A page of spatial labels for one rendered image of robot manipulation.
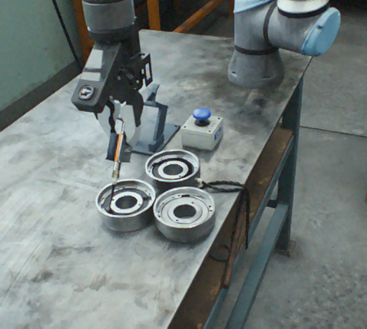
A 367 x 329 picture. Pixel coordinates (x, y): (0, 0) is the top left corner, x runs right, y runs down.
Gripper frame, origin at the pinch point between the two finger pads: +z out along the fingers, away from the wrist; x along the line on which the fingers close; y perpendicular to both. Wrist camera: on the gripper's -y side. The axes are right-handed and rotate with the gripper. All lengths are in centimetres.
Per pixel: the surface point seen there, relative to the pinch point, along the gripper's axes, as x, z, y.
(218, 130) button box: -8.9, 10.2, 23.9
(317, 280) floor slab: -30, 93, 65
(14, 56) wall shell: 154, 58, 136
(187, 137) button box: -3.3, 10.6, 20.1
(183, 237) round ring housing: -14.1, 11.2, -7.4
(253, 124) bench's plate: -13.8, 13.2, 33.6
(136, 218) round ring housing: -5.5, 9.8, -7.1
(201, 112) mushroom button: -5.5, 5.7, 23.0
